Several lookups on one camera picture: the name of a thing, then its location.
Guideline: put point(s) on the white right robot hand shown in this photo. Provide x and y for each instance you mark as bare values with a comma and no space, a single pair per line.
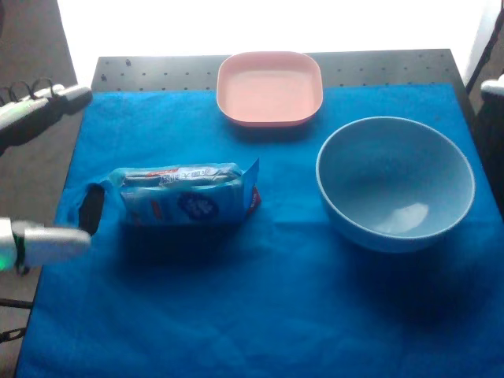
51,242

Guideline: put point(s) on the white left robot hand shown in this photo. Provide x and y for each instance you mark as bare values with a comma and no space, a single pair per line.
494,86

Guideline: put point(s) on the blue snack package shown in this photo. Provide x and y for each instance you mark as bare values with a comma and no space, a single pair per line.
185,201

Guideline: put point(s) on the light blue bowl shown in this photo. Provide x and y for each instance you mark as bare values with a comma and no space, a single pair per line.
393,189

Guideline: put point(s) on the blue cloth with hole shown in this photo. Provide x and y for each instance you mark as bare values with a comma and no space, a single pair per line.
252,299

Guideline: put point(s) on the pink square plate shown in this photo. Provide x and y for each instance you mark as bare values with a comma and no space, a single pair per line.
269,90

